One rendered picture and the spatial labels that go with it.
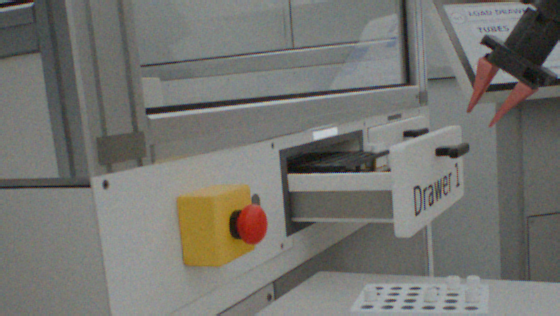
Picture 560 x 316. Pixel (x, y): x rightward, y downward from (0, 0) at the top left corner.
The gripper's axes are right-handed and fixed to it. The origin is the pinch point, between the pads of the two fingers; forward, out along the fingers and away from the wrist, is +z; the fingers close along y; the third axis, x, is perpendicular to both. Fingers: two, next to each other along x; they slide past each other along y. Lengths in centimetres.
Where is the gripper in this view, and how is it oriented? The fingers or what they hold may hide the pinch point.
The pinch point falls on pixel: (482, 114)
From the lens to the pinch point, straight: 93.9
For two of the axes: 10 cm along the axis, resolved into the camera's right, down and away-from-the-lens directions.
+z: -4.6, 7.9, 4.0
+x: -4.4, 2.0, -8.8
